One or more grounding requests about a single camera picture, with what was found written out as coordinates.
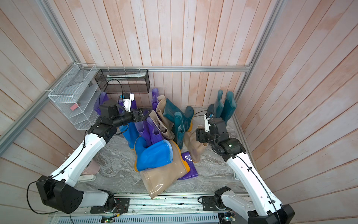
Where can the white wire wall shelf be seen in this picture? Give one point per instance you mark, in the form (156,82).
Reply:
(76,86)

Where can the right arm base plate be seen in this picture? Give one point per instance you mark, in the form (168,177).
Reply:
(209,203)

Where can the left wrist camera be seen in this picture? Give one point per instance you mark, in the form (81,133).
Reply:
(129,102)

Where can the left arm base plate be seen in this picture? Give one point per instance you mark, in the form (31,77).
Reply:
(115,205)

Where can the black mesh wall basket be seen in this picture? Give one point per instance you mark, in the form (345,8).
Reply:
(116,81)

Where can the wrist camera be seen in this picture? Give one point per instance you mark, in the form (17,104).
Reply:
(208,116)
(129,102)

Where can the vented grille strip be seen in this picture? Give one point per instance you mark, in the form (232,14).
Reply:
(202,218)

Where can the lilac purple boot right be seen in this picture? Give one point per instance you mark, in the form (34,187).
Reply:
(155,134)

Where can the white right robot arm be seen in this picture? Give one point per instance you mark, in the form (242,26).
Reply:
(235,155)

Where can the lilac purple boot left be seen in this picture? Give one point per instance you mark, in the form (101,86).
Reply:
(143,130)

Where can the pink eraser block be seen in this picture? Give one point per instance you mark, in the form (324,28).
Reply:
(74,107)

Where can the large blue boot lying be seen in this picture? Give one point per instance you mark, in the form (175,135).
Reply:
(154,156)

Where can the lilac purple boot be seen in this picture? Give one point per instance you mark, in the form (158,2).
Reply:
(143,130)
(155,134)

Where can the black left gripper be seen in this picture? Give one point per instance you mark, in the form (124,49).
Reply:
(141,117)

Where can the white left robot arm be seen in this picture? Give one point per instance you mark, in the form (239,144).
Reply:
(57,190)

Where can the large beige boot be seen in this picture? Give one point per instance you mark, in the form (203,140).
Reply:
(159,179)

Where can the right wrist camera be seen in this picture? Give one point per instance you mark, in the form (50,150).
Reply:
(208,116)

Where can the large purple boot lying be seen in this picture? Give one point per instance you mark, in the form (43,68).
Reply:
(192,172)

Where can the small blue boot standing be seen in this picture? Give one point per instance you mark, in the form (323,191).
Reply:
(130,133)

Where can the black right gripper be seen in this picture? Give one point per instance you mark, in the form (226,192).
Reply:
(201,135)

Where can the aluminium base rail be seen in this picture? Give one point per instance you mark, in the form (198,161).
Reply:
(184,202)

